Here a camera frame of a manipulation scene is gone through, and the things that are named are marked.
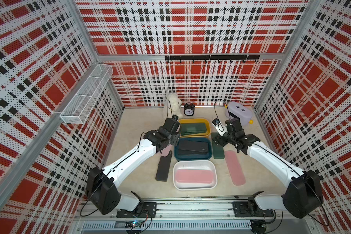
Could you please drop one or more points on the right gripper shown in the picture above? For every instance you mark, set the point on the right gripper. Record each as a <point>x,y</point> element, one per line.
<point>220,140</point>

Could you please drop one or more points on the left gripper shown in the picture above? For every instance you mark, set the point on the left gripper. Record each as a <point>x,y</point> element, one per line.
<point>176,138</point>

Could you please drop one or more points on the pink pencil case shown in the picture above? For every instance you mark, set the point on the pink pencil case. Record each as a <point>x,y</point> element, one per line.
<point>234,168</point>
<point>165,152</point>
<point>194,176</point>

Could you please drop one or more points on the green pencil case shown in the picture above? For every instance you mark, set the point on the green pencil case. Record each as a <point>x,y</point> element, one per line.
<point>193,134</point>
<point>193,127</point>
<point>218,150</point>

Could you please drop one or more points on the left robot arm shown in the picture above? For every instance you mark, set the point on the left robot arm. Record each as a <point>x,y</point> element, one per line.
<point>102,184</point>

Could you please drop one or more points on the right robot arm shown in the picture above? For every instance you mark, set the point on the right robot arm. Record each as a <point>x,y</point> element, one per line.
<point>303,188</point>

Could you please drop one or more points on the yellow storage tray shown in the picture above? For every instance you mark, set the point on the yellow storage tray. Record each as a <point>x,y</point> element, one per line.
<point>197,120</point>

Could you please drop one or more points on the white storage tray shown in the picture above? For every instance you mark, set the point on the white storage tray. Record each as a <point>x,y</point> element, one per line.
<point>198,165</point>

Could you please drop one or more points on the lavender toaster toy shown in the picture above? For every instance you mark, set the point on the lavender toaster toy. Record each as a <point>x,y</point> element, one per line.
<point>237,110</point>

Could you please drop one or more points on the white plush dog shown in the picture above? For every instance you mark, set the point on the white plush dog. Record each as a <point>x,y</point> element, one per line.
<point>172,106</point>

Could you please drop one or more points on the black alarm clock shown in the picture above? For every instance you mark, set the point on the black alarm clock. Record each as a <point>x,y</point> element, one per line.
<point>189,109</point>

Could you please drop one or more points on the green circuit board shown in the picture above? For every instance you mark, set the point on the green circuit board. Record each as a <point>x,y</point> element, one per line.
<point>133,224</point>

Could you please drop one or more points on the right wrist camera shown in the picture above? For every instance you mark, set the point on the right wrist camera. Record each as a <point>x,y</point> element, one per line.
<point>220,127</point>

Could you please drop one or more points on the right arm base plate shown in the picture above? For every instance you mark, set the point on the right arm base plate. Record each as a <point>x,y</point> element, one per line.
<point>241,209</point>

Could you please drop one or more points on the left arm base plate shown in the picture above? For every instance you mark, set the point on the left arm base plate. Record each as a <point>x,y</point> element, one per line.
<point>142,211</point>

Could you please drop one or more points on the black hook rail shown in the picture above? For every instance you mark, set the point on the black hook rail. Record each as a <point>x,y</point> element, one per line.
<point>211,57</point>

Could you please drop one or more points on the aluminium rail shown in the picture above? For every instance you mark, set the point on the aluminium rail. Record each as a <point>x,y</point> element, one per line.
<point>191,208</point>

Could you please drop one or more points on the white wire mesh shelf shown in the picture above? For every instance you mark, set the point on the white wire mesh shelf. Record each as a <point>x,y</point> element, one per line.
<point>79,108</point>

